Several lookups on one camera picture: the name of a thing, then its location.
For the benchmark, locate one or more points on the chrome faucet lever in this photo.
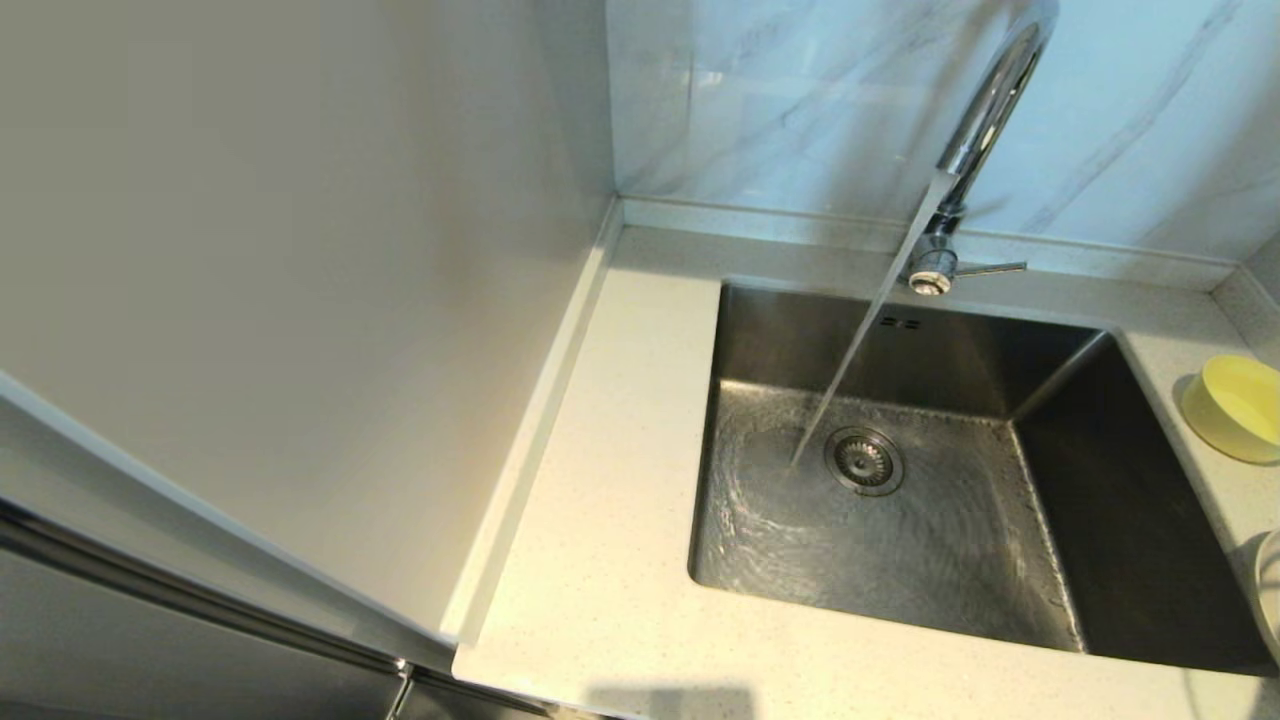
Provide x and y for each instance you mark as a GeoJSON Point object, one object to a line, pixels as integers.
{"type": "Point", "coordinates": [995, 269]}

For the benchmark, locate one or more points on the yellow plastic bowl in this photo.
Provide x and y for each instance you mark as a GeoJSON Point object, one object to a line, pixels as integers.
{"type": "Point", "coordinates": [1240, 410]}

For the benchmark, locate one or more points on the stainless steel sink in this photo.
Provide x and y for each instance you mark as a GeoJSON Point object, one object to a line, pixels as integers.
{"type": "Point", "coordinates": [780, 340]}

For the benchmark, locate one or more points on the round metal drain strainer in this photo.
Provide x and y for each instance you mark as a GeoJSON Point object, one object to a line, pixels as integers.
{"type": "Point", "coordinates": [865, 461]}

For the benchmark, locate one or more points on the white tall cabinet panel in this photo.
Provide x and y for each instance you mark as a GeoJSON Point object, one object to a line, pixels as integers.
{"type": "Point", "coordinates": [300, 250]}

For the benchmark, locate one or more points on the grey cabinet front under counter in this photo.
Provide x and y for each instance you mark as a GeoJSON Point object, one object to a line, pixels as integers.
{"type": "Point", "coordinates": [450, 705]}

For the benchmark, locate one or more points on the chrome gooseneck faucet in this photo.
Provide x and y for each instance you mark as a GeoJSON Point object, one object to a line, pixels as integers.
{"type": "Point", "coordinates": [985, 110]}

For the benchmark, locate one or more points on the grey steel appliance door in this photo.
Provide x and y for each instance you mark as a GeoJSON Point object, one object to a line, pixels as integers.
{"type": "Point", "coordinates": [150, 660]}

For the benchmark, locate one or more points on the white plate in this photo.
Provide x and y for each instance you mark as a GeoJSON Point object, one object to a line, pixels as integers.
{"type": "Point", "coordinates": [1272, 590]}

